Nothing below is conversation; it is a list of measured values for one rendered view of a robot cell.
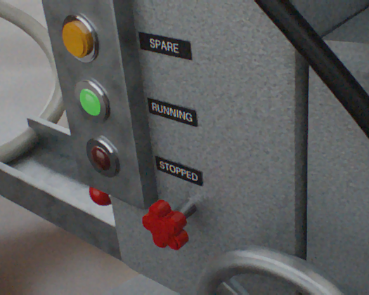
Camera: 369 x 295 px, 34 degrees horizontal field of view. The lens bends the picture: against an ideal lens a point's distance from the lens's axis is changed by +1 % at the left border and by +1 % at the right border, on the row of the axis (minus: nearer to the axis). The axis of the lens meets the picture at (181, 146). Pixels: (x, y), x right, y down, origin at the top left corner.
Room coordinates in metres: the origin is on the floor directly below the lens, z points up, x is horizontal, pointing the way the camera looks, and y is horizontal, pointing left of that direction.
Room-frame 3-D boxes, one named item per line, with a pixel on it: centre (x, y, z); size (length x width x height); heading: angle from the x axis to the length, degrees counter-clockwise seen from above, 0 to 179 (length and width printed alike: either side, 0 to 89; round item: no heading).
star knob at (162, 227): (0.37, 0.01, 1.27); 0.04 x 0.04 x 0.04; 47
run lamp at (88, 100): (0.42, 0.06, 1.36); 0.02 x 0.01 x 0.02; 47
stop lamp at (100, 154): (0.42, 0.06, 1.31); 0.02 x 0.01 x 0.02; 47
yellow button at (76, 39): (0.42, 0.07, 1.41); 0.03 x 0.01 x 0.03; 47
